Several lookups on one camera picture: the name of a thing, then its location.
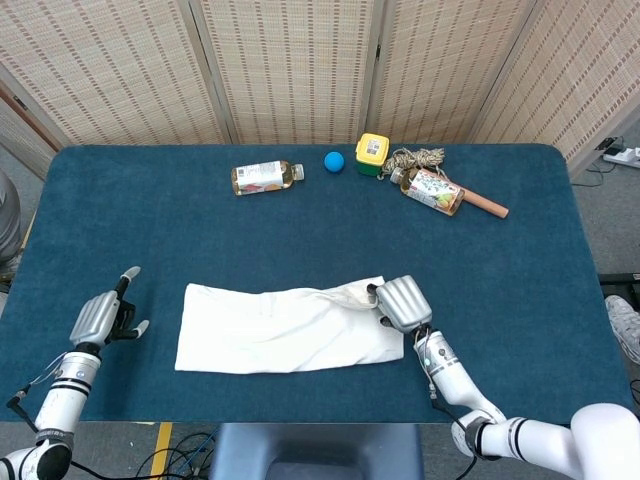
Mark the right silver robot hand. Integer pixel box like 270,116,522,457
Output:
365,274,434,335

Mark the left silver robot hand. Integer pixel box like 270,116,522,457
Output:
68,266,151,351

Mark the white T-shirt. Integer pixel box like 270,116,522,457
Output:
173,274,405,375

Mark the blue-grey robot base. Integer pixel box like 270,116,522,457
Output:
208,423,426,480

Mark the dark blue tablecloth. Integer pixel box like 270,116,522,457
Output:
0,143,635,425

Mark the tea bottle with green label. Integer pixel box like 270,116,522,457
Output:
389,166,466,218

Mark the wooden rolling pin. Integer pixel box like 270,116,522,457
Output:
459,184,510,220

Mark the green container with yellow lid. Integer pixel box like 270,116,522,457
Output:
355,132,392,177

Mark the tea bottle with orange label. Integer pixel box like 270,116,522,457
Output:
230,159,306,198

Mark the woven folding screen panel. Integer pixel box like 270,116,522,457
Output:
188,0,384,146
469,0,640,174
367,0,539,145
0,94,61,181
0,0,234,147

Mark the black metal bar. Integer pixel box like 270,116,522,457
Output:
598,271,640,287

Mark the white sneaker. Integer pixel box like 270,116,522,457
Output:
604,294,640,365

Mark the white power strip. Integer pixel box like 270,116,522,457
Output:
602,145,640,168

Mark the beige braided rope bundle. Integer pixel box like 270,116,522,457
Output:
379,146,446,181

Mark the black floor cable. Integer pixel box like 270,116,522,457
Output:
69,432,221,480

